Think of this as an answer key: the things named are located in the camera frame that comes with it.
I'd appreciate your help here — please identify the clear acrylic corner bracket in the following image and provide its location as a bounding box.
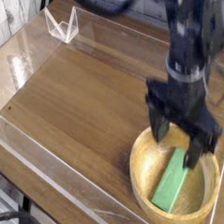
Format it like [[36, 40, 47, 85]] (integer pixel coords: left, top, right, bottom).
[[44, 8, 79, 43]]

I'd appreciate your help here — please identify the brown wooden bowl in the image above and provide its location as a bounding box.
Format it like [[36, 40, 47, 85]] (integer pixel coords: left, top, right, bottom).
[[129, 125, 220, 224]]

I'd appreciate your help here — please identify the black cable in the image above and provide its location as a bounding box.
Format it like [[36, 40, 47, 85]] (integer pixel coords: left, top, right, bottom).
[[203, 61, 224, 108]]

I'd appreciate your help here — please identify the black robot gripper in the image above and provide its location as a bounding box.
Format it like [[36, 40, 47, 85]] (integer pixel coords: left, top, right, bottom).
[[146, 55, 222, 168]]

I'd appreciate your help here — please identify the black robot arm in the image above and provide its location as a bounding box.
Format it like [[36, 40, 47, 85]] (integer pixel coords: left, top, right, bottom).
[[74, 0, 224, 168]]

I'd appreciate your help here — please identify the green rectangular block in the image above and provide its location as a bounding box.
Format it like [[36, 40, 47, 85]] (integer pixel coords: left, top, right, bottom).
[[151, 147, 189, 213]]

